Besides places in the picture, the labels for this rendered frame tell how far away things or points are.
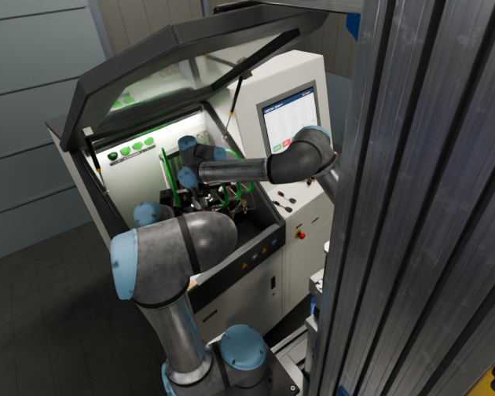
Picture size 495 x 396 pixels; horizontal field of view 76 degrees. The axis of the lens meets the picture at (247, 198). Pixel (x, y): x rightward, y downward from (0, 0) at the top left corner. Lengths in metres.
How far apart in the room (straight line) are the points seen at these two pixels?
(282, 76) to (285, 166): 0.91
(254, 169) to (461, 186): 0.69
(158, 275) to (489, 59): 0.51
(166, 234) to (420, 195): 0.39
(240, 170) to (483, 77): 0.77
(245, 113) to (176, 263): 1.14
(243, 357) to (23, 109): 2.60
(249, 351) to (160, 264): 0.41
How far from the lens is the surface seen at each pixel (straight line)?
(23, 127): 3.09
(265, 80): 1.69
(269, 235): 1.56
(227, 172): 1.02
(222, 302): 1.62
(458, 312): 0.45
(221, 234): 0.58
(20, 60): 2.96
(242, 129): 1.59
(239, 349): 0.88
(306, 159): 0.93
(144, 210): 0.97
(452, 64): 0.34
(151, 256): 0.56
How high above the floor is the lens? 2.06
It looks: 38 degrees down
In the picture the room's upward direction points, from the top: 5 degrees counter-clockwise
